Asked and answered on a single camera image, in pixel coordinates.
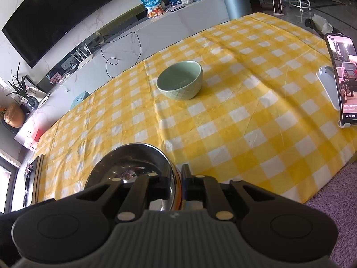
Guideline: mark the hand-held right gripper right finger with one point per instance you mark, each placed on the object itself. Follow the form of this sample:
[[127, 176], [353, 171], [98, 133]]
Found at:
[[186, 184]]

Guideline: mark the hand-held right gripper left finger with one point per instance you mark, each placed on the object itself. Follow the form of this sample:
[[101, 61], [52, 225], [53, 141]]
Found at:
[[164, 185]]

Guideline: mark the orange steel-lined bowl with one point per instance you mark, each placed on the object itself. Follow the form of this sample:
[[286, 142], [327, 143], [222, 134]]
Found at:
[[134, 159]]

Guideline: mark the green ceramic bowl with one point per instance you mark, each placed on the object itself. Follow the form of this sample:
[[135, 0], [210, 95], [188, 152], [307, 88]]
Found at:
[[181, 89]]

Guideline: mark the yellow checked tablecloth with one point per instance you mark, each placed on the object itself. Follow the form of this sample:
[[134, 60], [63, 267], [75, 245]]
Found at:
[[251, 103]]

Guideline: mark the light blue stool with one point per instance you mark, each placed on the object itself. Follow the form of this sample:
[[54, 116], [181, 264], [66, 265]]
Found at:
[[80, 99]]

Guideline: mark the black notebook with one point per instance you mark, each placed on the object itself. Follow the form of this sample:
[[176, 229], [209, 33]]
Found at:
[[36, 178]]

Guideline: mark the pink storage box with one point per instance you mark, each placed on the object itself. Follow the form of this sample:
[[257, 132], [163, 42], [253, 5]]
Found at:
[[35, 136]]

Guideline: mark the white router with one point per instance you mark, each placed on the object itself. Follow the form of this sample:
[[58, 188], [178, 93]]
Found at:
[[83, 60]]

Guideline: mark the pink photo card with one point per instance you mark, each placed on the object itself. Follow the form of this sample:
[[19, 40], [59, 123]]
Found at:
[[56, 78]]

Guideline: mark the plant in blue vase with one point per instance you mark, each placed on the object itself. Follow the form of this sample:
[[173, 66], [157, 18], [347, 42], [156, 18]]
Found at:
[[32, 102]]

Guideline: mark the purple rug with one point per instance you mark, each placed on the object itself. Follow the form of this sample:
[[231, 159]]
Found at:
[[340, 215]]

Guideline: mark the orange round vase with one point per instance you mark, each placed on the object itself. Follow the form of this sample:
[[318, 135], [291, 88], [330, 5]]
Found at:
[[14, 115]]

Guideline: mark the grey phone stand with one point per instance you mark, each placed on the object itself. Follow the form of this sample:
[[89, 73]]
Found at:
[[326, 83]]

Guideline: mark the blue snack bag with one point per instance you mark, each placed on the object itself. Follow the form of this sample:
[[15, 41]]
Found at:
[[152, 5]]

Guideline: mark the grey trash can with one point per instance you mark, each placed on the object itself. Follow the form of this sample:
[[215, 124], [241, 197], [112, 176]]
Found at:
[[237, 2]]

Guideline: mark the smartphone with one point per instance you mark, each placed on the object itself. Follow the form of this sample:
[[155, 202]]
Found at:
[[344, 75]]

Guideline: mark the white space heater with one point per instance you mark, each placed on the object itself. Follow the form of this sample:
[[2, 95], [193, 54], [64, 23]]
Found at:
[[278, 4]]

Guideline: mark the black television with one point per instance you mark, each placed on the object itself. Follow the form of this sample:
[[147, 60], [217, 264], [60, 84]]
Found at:
[[55, 14]]

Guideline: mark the clear plastic bag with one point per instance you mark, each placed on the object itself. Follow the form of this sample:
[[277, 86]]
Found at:
[[320, 22]]

